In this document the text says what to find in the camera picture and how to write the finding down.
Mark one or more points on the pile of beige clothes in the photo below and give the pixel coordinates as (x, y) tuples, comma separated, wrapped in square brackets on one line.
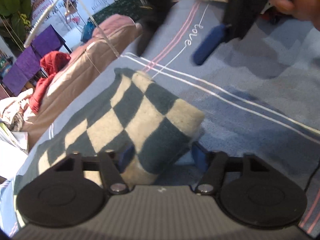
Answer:
[(15, 107)]

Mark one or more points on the white curved cardboard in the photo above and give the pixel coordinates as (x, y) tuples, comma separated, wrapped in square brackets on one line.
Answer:
[(10, 160)]

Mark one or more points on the person's right hand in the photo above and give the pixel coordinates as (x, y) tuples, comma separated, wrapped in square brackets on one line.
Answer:
[(302, 5)]

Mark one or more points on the stack of papers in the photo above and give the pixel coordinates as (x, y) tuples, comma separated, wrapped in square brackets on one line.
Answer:
[(13, 136)]

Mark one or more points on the green and cream checkered sweater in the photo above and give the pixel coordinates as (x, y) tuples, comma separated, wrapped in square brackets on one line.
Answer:
[(140, 115)]

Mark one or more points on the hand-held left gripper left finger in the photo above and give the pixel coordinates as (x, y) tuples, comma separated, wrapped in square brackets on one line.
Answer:
[(127, 156)]

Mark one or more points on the green leafy plant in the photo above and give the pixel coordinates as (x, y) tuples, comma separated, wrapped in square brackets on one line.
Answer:
[(13, 2)]

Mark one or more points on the blue striped bed sheet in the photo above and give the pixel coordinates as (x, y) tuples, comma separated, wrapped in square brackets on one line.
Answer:
[(250, 105)]

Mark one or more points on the purple cloth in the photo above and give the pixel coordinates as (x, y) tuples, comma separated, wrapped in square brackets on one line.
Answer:
[(32, 57)]

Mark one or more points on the brown covered mattress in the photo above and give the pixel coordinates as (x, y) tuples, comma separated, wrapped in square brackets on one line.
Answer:
[(82, 65)]

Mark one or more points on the blue cloth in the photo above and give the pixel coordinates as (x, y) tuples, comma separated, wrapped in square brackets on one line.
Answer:
[(88, 31)]

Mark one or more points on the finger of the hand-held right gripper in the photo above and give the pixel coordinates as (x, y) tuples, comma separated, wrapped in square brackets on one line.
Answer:
[(157, 22), (208, 43)]

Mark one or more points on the red jacket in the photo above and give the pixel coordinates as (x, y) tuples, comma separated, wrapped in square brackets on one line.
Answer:
[(47, 72)]

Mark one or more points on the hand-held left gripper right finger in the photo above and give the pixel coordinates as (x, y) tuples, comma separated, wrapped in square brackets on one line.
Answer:
[(199, 156)]

